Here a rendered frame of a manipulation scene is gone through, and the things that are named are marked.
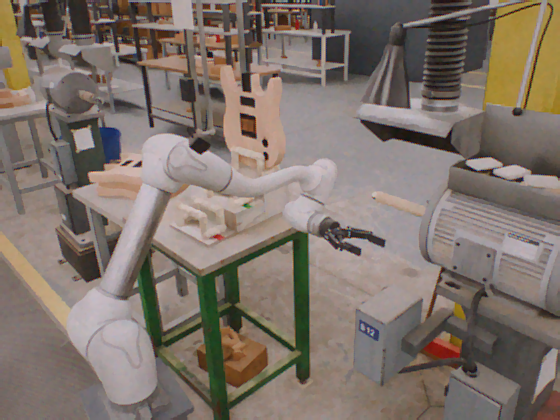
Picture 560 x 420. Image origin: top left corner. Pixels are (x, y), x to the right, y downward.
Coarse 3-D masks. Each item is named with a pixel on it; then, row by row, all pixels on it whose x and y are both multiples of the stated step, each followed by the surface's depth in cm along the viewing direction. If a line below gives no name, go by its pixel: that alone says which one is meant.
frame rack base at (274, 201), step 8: (240, 168) 222; (248, 168) 222; (256, 168) 221; (256, 176) 212; (272, 192) 210; (280, 192) 214; (264, 200) 208; (272, 200) 212; (280, 200) 216; (288, 200) 220; (264, 208) 210; (272, 208) 213; (280, 208) 217; (272, 216) 215
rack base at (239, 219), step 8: (216, 192) 218; (208, 200) 211; (216, 200) 211; (224, 200) 210; (256, 200) 209; (200, 208) 216; (224, 208) 203; (232, 208) 203; (240, 208) 203; (256, 208) 206; (208, 216) 213; (224, 216) 204; (232, 216) 200; (240, 216) 201; (248, 216) 204; (256, 216) 208; (264, 216) 211; (232, 224) 202; (240, 224) 202; (248, 224) 205
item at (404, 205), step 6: (378, 192) 152; (378, 198) 151; (384, 198) 150; (390, 198) 149; (396, 198) 148; (384, 204) 151; (390, 204) 149; (396, 204) 147; (402, 204) 146; (408, 204) 144; (414, 204) 144; (402, 210) 147; (408, 210) 144; (414, 210) 143; (420, 210) 141; (420, 216) 142
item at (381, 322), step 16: (400, 288) 131; (368, 304) 125; (384, 304) 125; (400, 304) 125; (416, 304) 126; (368, 320) 122; (384, 320) 119; (400, 320) 122; (416, 320) 128; (368, 336) 124; (384, 336) 120; (400, 336) 125; (368, 352) 126; (384, 352) 122; (400, 352) 128; (368, 368) 128; (384, 368) 124; (400, 368) 131; (416, 368) 134; (464, 368) 128
